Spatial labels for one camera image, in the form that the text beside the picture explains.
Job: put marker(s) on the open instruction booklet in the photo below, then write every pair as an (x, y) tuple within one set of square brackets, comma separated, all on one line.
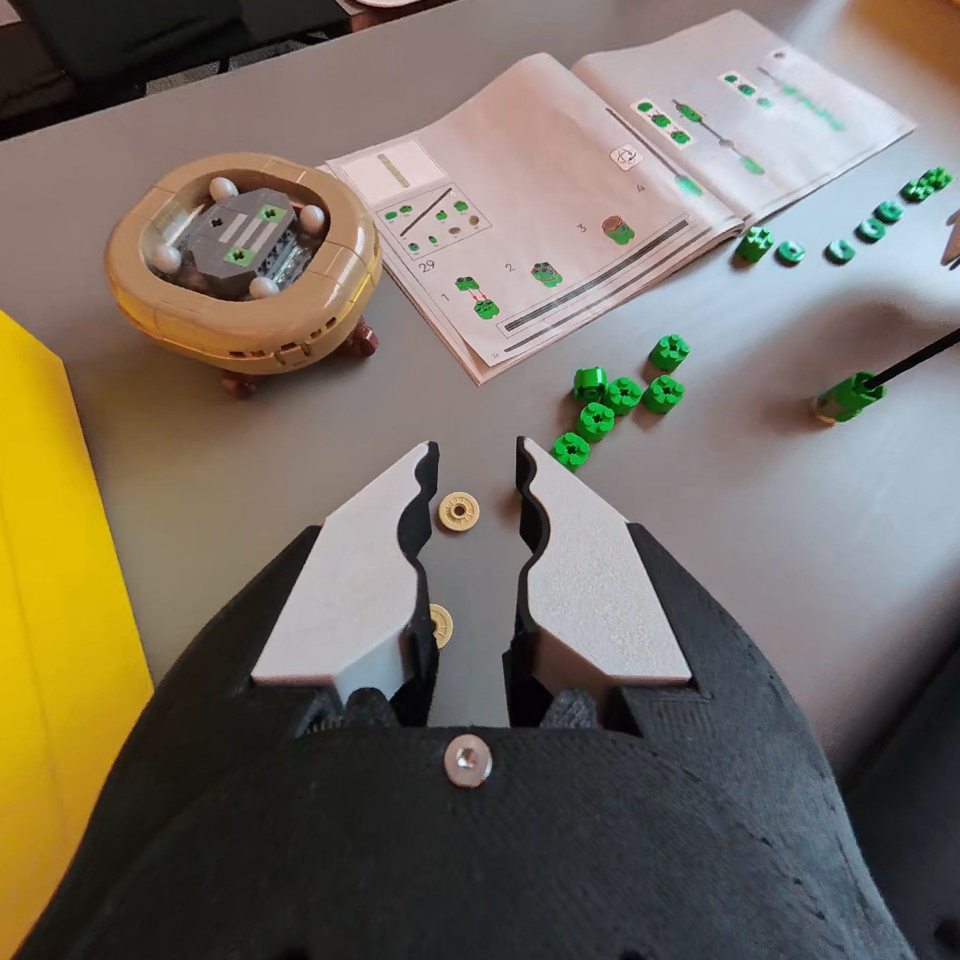
[(540, 165)]

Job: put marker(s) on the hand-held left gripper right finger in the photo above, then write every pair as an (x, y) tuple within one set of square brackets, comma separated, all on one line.
[(600, 592)]

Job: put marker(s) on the green brick stack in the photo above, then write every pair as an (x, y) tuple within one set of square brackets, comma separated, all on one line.
[(847, 397)]

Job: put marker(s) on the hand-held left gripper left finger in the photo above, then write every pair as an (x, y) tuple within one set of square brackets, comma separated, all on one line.
[(352, 592)]

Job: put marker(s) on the green round toy brick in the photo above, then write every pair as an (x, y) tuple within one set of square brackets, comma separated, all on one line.
[(754, 244), (937, 178), (915, 190)]

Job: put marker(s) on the yellow box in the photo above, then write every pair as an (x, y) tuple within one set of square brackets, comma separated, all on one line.
[(45, 600)]

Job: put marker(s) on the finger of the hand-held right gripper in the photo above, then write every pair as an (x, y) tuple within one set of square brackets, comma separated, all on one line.
[(954, 240)]

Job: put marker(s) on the tan brick-built pot model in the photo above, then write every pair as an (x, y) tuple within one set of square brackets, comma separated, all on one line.
[(315, 315)]

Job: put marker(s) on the pile of green round bricks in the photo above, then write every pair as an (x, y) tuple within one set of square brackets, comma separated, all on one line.
[(623, 395)]

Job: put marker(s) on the tan round toy plate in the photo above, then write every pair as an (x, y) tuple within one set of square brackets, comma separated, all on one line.
[(459, 513), (442, 625)]

